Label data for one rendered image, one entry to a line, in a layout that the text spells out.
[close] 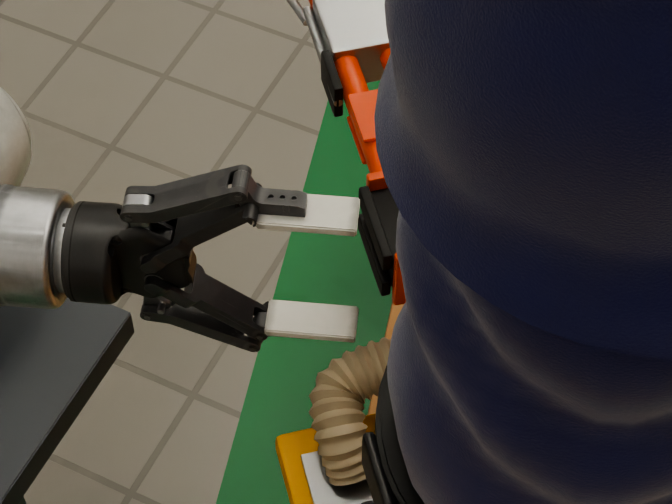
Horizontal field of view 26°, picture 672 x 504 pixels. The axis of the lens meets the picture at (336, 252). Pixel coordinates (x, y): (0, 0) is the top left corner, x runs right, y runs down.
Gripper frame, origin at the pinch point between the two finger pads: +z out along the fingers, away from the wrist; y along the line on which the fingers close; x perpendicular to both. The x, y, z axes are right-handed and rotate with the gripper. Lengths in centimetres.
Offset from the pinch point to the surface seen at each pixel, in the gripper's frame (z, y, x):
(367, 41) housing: -0.1, -1.2, -22.3
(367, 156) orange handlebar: 0.9, -0.1, -11.1
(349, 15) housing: -1.9, -1.2, -25.2
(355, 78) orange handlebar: -0.8, -0.6, -18.7
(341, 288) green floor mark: -8, 121, -82
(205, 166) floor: -36, 121, -107
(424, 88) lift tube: 6, -47, 25
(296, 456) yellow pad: -2.6, 11.3, 9.4
